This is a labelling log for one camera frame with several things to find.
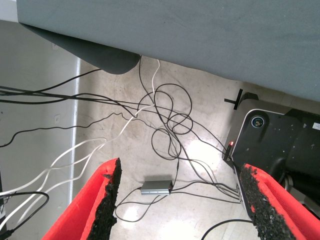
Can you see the grey metal hub box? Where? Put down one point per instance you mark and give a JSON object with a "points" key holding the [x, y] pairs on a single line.
{"points": [[156, 187]]}

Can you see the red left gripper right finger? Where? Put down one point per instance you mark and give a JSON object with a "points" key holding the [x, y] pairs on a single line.
{"points": [[280, 212]]}

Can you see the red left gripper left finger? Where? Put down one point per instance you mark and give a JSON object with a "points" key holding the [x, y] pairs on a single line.
{"points": [[82, 212]]}

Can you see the black dongle with red light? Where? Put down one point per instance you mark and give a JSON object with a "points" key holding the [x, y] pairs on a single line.
{"points": [[228, 150]]}

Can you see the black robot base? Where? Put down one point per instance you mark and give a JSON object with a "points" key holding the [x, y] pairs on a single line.
{"points": [[270, 140]]}

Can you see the dark grey table cloth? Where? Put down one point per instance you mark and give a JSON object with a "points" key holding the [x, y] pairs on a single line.
{"points": [[175, 30]]}

